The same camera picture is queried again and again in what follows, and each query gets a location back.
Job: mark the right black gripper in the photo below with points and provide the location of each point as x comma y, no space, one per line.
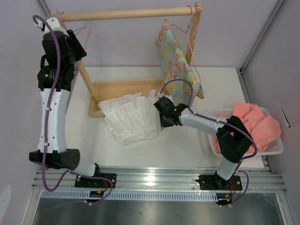
164,124

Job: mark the pink wire hanger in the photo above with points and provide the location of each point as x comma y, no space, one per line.
88,27
191,34

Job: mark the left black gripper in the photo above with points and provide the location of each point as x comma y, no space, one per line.
79,52

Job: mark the wooden clothes rack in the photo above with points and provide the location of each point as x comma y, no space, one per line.
106,90

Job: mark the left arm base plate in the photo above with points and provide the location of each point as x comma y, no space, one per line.
97,183

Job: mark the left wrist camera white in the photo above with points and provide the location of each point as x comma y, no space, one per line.
53,23

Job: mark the pink cloth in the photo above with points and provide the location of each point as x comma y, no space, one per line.
262,127

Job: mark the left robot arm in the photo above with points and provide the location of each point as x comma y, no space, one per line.
55,81

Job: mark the white plastic basket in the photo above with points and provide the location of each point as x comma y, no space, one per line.
274,148

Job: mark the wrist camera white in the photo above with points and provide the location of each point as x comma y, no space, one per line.
160,95
53,23

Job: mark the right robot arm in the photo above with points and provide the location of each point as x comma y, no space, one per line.
232,137

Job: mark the aluminium mounting rail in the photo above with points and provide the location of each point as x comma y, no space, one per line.
184,180

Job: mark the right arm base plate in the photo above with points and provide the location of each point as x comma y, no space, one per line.
215,182

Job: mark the colourful floral patterned garment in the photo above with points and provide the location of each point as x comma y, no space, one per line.
178,77

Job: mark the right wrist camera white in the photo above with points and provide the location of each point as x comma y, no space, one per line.
160,95

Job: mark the white pleated skirt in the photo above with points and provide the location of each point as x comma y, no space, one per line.
132,117

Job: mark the perforated cable duct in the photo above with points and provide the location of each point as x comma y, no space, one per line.
132,195

